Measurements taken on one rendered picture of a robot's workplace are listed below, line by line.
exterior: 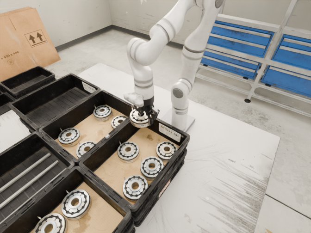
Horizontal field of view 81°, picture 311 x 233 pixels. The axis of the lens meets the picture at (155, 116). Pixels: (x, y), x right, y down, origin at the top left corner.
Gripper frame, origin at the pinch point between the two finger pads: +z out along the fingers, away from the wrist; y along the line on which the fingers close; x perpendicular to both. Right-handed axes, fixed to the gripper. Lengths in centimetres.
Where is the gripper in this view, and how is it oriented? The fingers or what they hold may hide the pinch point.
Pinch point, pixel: (146, 119)
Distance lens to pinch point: 81.0
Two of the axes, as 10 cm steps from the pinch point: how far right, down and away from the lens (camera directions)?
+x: -6.4, 5.5, -5.4
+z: 0.2, 7.1, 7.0
